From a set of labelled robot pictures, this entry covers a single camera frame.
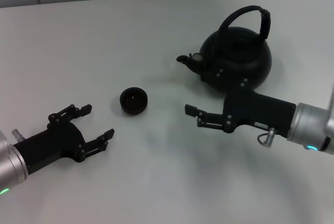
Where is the small dark teacup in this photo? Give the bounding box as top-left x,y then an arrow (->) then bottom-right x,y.
119,87 -> 149,116

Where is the silver plug on left gripper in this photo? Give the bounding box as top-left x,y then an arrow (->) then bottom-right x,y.
11,129 -> 25,143

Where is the silver plug on gripper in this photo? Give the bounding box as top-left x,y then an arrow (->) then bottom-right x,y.
11,129 -> 25,143
257,127 -> 278,148

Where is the black cast iron teapot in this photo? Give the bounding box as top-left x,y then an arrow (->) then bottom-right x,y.
176,5 -> 272,96

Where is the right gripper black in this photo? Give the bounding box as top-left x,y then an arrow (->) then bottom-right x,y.
185,67 -> 297,138

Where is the silver plug on right gripper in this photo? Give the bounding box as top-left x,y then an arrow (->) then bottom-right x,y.
257,127 -> 278,148

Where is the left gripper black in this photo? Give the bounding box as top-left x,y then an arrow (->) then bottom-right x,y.
13,103 -> 116,175

